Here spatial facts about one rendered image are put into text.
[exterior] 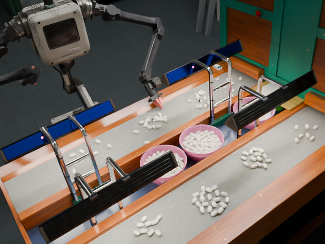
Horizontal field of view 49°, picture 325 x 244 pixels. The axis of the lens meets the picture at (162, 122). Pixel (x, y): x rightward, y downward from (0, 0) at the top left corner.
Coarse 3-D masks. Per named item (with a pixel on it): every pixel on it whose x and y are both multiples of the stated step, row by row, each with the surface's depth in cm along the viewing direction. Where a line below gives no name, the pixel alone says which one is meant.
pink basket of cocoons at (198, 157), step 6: (192, 126) 222; (198, 126) 223; (204, 126) 223; (210, 126) 221; (186, 132) 221; (192, 132) 224; (216, 132) 219; (180, 138) 216; (222, 138) 212; (180, 144) 210; (222, 144) 207; (186, 150) 206; (216, 150) 204; (192, 156) 208; (198, 156) 206; (204, 156) 206
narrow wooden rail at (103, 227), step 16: (288, 112) 224; (256, 128) 215; (240, 144) 206; (208, 160) 198; (176, 176) 192; (192, 176) 192; (160, 192) 184; (128, 208) 178; (144, 208) 180; (112, 224) 172; (80, 240) 166
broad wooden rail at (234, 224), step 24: (312, 168) 186; (264, 192) 177; (288, 192) 175; (312, 192) 189; (240, 216) 167; (264, 216) 166; (288, 216) 184; (192, 240) 160; (216, 240) 159; (240, 240) 163
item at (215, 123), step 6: (216, 54) 220; (192, 60) 217; (228, 60) 214; (204, 66) 210; (228, 66) 215; (210, 72) 208; (228, 72) 218; (210, 78) 210; (228, 78) 220; (210, 84) 212; (222, 84) 220; (228, 84) 222; (210, 90) 215; (216, 90) 217; (228, 90) 226; (210, 96) 218; (228, 96) 228; (210, 102) 221; (222, 102) 227; (228, 102) 231; (210, 108) 224; (228, 108) 234; (210, 114) 226; (228, 114) 237; (210, 120) 229; (216, 120) 234; (222, 120) 234; (216, 126) 234
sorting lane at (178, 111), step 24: (240, 72) 272; (192, 96) 253; (216, 96) 250; (144, 120) 238; (168, 120) 235; (96, 144) 223; (120, 144) 221; (144, 144) 218; (48, 168) 211; (72, 168) 208; (24, 192) 198; (48, 192) 196
